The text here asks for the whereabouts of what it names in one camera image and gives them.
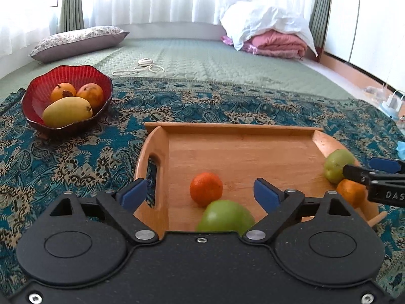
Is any white duvet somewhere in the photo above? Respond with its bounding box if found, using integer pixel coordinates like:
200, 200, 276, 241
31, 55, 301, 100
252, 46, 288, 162
220, 1, 317, 53

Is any green drape right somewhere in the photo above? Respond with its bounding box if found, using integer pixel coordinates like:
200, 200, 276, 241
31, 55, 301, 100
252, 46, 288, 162
310, 0, 331, 49

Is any small mandarin back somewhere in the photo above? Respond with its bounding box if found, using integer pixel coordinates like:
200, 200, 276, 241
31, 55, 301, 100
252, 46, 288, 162
189, 172, 223, 207

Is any reddish orange fruit in bowl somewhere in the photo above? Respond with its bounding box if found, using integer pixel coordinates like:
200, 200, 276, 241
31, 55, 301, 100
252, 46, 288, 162
76, 83, 104, 110

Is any green quilted mat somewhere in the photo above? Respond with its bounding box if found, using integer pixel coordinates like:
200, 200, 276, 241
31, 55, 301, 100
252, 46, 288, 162
1, 39, 351, 100

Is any floral grey pillow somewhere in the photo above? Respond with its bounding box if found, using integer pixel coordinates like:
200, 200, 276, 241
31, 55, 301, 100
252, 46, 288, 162
29, 25, 130, 63

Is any pink folded blanket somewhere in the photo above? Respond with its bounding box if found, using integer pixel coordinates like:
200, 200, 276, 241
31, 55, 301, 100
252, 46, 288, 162
241, 30, 314, 59

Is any green apple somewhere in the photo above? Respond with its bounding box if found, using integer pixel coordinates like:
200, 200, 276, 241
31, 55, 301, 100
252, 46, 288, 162
323, 149, 356, 184
196, 200, 255, 236

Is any green drape left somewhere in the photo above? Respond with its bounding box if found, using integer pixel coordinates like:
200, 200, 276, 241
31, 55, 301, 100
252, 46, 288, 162
58, 0, 85, 32

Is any teal paisley cloth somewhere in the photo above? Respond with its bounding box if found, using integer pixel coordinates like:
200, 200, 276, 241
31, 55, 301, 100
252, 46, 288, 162
1, 78, 404, 296

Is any wooden serving tray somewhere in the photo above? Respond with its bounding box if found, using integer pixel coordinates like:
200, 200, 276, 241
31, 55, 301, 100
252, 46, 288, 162
135, 122, 341, 235

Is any green drape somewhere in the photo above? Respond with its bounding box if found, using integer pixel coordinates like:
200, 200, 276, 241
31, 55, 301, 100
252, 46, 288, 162
310, 0, 331, 49
58, 0, 85, 32

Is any light blue cloth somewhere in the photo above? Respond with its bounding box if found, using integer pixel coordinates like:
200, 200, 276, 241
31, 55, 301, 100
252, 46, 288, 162
396, 141, 405, 161

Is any red fruit bowl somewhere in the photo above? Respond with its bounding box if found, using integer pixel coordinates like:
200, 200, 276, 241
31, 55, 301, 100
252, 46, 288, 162
22, 65, 113, 137

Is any white coiled cable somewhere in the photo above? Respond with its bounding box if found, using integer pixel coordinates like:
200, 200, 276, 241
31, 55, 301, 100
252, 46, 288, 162
111, 57, 166, 78

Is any yellow mango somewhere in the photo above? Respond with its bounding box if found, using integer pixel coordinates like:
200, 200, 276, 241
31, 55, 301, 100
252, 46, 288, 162
42, 97, 93, 128

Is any white charger with cable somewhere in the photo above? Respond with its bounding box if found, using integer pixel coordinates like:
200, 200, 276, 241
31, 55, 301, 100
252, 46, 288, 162
363, 83, 404, 122

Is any large brownish orange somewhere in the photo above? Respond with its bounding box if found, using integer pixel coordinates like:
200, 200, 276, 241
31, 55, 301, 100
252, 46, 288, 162
336, 179, 367, 209

